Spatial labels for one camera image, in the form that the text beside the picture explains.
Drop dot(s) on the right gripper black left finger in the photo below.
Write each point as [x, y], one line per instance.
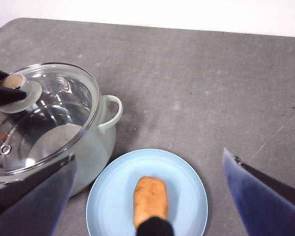
[32, 204]

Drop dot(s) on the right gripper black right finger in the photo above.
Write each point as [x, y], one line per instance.
[265, 209]

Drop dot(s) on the glass lid with green knob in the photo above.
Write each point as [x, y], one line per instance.
[64, 110]

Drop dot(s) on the blue round plate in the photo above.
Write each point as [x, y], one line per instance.
[113, 196]

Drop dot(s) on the pale green electric steamer pot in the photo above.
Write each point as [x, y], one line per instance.
[100, 147]

